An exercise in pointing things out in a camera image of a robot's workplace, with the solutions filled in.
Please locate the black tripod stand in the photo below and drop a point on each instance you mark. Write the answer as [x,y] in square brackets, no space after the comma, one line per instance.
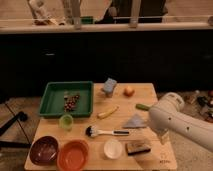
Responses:
[19,118]

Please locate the wooden felt eraser block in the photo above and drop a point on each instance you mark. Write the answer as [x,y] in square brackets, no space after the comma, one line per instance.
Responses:
[137,147]

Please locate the small white bowl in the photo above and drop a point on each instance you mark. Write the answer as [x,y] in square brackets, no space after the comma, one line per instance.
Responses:
[113,149]

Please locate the green plastic tray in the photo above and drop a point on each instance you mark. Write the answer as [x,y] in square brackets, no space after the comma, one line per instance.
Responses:
[53,100]

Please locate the small green cup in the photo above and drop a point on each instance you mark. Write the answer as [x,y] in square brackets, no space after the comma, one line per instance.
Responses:
[66,122]

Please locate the orange round fruit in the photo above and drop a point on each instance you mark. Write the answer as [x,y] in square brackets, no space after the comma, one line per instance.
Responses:
[128,91]

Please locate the orange bowl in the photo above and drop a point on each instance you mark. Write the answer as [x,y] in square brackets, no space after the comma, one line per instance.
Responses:
[73,156]

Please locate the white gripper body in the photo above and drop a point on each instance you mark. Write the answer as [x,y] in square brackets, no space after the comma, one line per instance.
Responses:
[163,138]

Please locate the blue sponge block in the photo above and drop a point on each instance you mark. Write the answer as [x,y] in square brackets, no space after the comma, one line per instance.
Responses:
[109,86]

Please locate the grey folded cloth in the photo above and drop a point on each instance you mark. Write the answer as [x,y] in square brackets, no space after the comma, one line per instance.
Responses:
[135,122]

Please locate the yellow banana toy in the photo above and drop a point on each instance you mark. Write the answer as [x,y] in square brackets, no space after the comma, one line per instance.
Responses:
[107,113]

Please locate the dark purple bowl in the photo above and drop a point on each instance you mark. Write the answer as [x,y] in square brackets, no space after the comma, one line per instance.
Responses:
[44,151]

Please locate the red grape bunch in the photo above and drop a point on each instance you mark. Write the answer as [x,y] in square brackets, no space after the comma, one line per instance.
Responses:
[71,103]

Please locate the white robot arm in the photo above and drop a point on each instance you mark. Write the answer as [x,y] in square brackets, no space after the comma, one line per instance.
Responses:
[166,115]

